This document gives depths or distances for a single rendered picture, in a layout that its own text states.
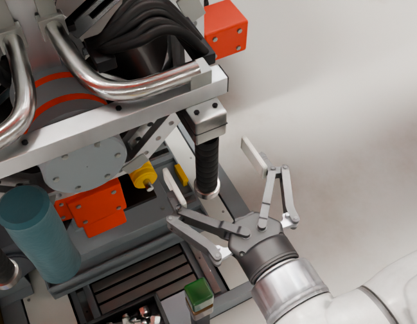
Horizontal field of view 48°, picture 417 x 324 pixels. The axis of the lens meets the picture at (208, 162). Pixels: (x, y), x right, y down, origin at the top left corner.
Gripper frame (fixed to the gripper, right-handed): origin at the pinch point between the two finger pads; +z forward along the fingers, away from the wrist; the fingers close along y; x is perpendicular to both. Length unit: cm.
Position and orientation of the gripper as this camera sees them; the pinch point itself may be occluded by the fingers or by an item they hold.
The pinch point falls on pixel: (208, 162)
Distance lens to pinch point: 73.6
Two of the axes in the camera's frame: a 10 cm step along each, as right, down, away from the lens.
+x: 0.0, -5.7, -8.2
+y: 8.9, -3.7, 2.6
